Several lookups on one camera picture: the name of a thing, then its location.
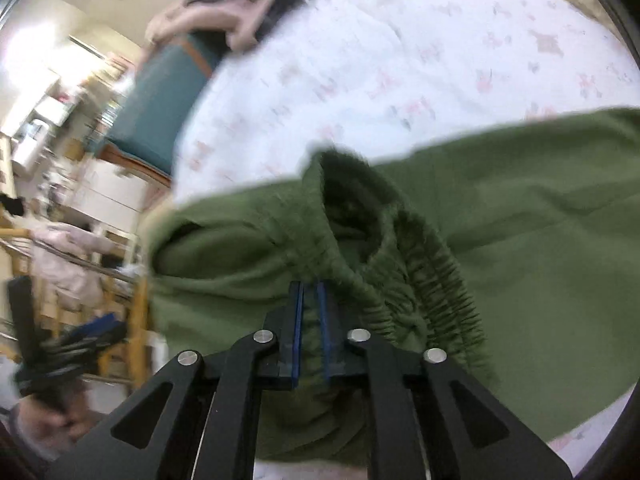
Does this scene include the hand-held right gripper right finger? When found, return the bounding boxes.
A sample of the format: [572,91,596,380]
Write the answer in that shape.
[315,280,573,480]

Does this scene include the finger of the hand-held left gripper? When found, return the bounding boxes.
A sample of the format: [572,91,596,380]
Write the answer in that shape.
[62,312,128,348]
[45,342,118,378]

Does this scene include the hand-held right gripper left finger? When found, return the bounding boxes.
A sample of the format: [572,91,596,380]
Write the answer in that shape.
[47,280,306,480]

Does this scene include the green pants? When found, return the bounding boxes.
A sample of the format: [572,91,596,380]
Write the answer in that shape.
[145,106,640,466]

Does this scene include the person's left hand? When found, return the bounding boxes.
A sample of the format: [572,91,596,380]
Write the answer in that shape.
[15,390,101,461]

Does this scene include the yellow wooden chair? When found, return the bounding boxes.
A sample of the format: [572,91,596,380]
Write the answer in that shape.
[0,227,152,391]

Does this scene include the hanging pink garment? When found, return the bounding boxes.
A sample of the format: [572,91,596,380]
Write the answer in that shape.
[32,222,117,312]

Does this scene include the white side table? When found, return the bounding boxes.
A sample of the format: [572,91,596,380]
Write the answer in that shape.
[75,160,151,241]

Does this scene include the floral bed sheet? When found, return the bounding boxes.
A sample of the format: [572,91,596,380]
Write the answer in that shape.
[172,0,640,480]

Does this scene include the pink jacket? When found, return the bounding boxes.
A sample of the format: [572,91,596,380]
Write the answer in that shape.
[145,0,281,53]

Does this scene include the black garment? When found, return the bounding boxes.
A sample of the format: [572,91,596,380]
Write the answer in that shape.
[187,0,308,43]

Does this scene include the metal rail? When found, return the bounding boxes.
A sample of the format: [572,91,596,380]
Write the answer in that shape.
[0,237,137,287]

